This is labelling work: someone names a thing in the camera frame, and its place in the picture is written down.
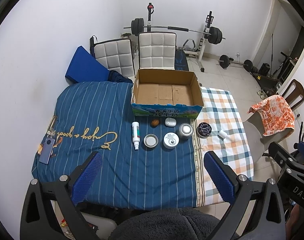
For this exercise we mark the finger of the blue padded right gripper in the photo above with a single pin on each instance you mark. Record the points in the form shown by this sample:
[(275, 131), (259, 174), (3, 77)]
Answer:
[(223, 177)]

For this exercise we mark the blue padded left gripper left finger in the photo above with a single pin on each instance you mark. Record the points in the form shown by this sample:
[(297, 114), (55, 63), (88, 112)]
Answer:
[(83, 176)]

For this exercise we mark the small white cylinder bottle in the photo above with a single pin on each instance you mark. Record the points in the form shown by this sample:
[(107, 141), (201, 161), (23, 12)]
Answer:
[(222, 134)]

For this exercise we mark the black round tin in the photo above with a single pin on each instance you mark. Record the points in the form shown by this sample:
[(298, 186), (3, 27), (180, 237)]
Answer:
[(204, 129)]

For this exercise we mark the silver metal can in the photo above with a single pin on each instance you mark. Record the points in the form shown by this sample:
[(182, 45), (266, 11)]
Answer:
[(185, 131)]

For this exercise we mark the white round jar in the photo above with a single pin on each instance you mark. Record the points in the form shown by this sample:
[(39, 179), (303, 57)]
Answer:
[(170, 140)]

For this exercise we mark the white spray bottle teal label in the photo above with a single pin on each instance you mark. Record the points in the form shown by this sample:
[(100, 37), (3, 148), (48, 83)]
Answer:
[(136, 135)]

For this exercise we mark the white oval case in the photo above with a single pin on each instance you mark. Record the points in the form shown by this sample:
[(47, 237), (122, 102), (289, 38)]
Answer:
[(170, 122)]

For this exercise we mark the shallow silver tin lid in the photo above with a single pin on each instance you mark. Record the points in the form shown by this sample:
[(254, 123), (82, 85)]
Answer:
[(151, 141)]

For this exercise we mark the brown walnut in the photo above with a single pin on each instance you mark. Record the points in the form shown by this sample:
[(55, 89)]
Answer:
[(155, 122)]

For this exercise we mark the orange floral towel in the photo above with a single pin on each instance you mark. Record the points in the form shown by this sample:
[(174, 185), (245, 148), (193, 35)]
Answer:
[(276, 115)]

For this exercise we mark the brown wooden chair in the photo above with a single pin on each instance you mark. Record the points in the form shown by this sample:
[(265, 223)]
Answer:
[(296, 96)]

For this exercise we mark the blue striped cloth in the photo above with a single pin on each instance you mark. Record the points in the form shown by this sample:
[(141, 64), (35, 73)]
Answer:
[(97, 116)]

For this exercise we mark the dark fuzzy garment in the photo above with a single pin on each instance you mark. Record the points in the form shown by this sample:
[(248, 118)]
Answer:
[(174, 223)]

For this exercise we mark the open cardboard box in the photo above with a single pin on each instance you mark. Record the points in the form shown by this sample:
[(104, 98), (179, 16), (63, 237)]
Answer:
[(166, 93)]

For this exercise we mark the dark blue bag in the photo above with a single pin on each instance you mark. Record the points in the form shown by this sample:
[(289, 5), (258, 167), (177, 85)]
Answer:
[(115, 76)]

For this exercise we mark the blue foam cushion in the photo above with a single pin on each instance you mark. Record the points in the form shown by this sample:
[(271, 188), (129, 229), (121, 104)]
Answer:
[(84, 67)]

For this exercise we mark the floor barbell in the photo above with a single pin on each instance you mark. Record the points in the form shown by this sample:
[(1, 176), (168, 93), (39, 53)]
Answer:
[(225, 61)]

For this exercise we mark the black blue bench pad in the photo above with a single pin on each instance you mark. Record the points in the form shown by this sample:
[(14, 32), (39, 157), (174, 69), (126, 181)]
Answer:
[(180, 62)]

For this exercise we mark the left white quilted chair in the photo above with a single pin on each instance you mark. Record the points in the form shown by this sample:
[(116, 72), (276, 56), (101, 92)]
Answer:
[(114, 55)]

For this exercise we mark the white quilted chair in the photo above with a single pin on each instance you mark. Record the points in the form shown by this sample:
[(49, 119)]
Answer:
[(156, 50), (114, 55)]

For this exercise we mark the barbell on rack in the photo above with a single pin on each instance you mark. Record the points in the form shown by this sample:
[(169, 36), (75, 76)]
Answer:
[(213, 34)]

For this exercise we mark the right white quilted chair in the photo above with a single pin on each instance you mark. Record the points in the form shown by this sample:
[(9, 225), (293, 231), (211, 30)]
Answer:
[(156, 50)]

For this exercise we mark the white weight bench rack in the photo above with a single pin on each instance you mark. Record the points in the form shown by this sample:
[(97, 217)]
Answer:
[(198, 52)]

